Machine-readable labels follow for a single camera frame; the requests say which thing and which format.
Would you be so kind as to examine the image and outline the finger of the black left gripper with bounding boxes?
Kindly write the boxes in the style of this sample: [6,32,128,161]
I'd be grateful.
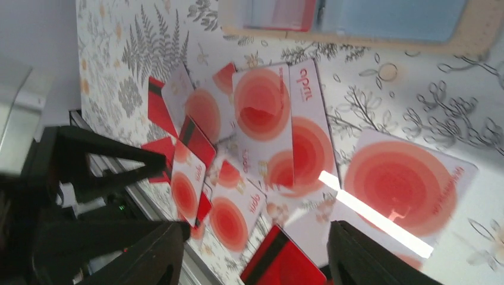
[23,125,166,203]
[32,220,191,284]

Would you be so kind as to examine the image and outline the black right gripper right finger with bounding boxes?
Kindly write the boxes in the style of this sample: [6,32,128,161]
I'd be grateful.
[327,220,439,285]

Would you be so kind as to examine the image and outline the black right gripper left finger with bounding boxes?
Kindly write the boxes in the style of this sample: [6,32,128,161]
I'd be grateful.
[79,222,184,285]

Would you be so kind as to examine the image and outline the pile of red white cards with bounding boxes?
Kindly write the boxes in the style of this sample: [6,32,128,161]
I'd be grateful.
[143,60,478,284]

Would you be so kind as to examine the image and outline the floral patterned table mat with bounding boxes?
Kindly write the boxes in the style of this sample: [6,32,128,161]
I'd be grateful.
[76,1,503,284]

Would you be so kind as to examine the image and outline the aluminium rail frame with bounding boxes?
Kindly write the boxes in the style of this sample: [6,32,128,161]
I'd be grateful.
[68,110,225,285]

